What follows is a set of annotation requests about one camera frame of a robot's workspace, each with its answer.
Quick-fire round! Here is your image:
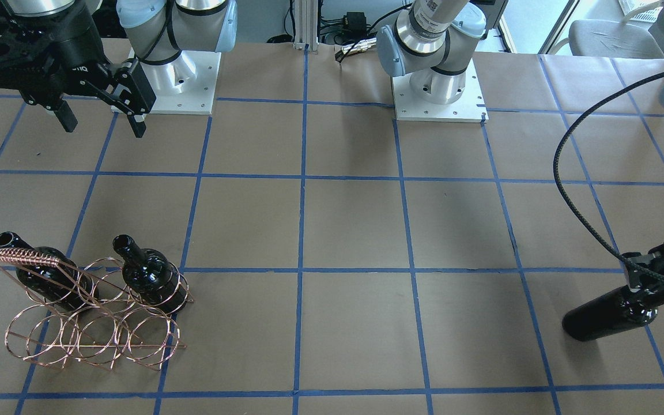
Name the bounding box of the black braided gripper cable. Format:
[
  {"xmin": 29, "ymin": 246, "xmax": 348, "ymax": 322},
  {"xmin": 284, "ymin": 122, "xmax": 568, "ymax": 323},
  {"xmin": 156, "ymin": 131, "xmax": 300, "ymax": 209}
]
[{"xmin": 553, "ymin": 62, "xmax": 664, "ymax": 289}]

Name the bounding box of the aluminium frame post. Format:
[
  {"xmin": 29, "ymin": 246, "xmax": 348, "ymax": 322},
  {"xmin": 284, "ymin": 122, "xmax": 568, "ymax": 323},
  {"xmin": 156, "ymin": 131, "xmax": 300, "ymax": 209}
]
[{"xmin": 292, "ymin": 0, "xmax": 320, "ymax": 54}]

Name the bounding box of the grey office chair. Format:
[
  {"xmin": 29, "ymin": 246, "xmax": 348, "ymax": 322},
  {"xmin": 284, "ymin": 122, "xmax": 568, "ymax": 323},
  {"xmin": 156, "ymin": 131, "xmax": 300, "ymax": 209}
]
[{"xmin": 566, "ymin": 1, "xmax": 664, "ymax": 59}]

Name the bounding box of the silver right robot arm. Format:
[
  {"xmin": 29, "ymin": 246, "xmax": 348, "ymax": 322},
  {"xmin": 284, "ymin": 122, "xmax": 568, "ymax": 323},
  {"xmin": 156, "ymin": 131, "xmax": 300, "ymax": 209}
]
[{"xmin": 0, "ymin": 1, "xmax": 237, "ymax": 138}]

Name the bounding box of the dark wine bottle being moved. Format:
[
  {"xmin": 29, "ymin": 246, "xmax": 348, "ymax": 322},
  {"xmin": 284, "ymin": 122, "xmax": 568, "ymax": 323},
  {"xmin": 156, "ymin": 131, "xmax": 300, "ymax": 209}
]
[{"xmin": 562, "ymin": 286, "xmax": 664, "ymax": 342}]

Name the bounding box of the dark wine bottle in basket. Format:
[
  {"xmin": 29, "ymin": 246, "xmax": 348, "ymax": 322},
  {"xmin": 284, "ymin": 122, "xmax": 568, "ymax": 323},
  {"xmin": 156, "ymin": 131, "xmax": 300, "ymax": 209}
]
[{"xmin": 112, "ymin": 234, "xmax": 188, "ymax": 315}]

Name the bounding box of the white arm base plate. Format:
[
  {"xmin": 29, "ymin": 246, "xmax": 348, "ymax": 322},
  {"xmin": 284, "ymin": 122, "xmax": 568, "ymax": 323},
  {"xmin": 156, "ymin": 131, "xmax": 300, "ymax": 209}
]
[
  {"xmin": 141, "ymin": 51, "xmax": 223, "ymax": 115},
  {"xmin": 392, "ymin": 60, "xmax": 489, "ymax": 123}
]

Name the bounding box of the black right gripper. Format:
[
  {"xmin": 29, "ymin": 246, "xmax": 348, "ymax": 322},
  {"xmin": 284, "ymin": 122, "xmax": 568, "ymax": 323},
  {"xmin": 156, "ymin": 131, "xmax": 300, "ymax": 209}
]
[{"xmin": 0, "ymin": 1, "xmax": 156, "ymax": 138}]

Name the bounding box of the copper wire wine basket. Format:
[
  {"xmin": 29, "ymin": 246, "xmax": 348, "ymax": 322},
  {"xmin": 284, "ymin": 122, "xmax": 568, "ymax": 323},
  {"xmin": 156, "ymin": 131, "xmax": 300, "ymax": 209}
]
[{"xmin": 0, "ymin": 248, "xmax": 187, "ymax": 371}]

